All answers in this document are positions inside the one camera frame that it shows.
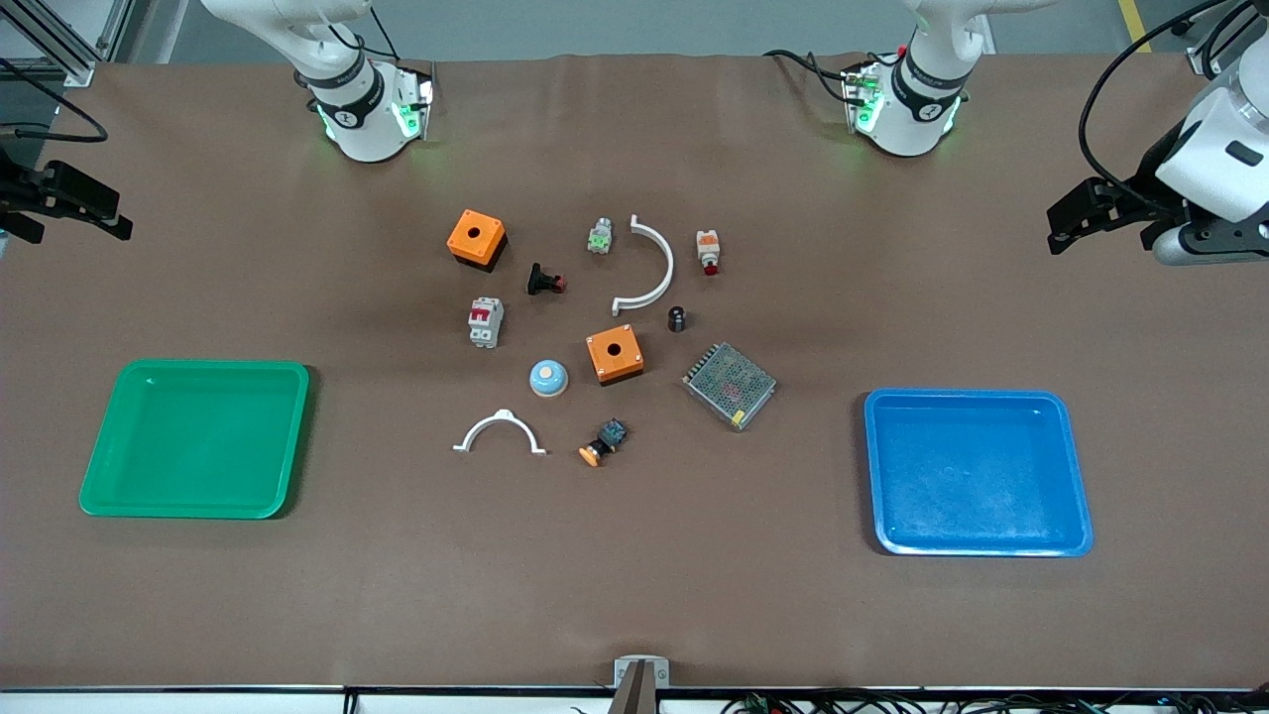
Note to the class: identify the silver base connector plate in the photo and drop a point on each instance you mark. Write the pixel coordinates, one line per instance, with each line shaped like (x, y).
(855, 94)
(421, 99)

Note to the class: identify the black red push button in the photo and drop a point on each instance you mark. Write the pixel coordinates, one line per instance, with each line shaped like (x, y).
(540, 280)

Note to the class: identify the orange mushroom button switch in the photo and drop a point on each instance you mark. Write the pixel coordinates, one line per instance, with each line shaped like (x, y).
(611, 434)

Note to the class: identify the silver left base connector plate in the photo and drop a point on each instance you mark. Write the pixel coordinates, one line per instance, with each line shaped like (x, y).
(855, 94)

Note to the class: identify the red white indicator lamp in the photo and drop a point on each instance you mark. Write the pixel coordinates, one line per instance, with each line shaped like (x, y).
(708, 248)

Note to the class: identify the large white curved bracket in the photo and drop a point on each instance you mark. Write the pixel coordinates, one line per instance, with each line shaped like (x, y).
(667, 260)

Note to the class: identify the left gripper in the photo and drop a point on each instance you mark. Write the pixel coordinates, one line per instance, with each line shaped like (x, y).
(1153, 176)

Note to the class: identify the white red circuit breaker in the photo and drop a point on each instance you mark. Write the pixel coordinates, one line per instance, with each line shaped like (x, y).
(486, 332)

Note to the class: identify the green plastic tray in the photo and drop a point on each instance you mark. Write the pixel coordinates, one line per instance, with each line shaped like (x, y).
(198, 446)

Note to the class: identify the green white switch module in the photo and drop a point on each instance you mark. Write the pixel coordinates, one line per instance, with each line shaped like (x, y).
(600, 238)

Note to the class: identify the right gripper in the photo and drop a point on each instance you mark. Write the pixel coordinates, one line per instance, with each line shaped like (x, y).
(22, 190)

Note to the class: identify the black cylindrical capacitor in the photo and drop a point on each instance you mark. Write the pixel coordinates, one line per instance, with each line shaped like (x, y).
(677, 319)

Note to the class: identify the brown wedge post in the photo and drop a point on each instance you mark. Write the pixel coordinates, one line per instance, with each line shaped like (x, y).
(634, 696)

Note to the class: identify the blue plastic tray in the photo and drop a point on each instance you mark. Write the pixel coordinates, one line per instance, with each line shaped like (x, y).
(981, 496)

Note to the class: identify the metal mesh power supply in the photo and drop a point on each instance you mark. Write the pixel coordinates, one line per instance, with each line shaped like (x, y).
(729, 385)

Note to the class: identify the blue dome buzzer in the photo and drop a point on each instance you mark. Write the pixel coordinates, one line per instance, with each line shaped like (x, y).
(548, 379)

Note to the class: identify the silver right base connector plate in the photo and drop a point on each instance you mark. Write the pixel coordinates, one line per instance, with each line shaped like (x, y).
(421, 99)

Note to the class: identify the aluminium frame profile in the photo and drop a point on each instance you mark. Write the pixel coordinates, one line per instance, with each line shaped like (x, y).
(1203, 61)
(69, 59)

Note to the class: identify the small white curved bracket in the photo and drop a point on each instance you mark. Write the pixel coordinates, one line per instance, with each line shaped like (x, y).
(502, 417)

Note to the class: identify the grey metal edge bracket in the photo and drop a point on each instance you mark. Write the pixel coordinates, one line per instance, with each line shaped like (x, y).
(623, 664)

